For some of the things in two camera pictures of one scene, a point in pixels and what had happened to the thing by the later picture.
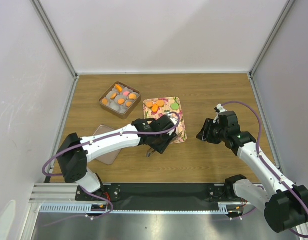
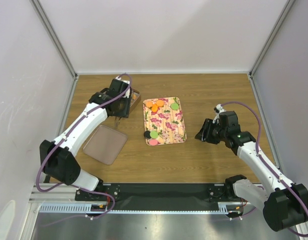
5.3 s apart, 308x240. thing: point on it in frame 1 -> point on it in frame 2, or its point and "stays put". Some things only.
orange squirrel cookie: [155, 108] stays put
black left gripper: [161, 147] -> [125, 113]
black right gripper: [211, 125] stays put
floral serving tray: [155, 108] stays put
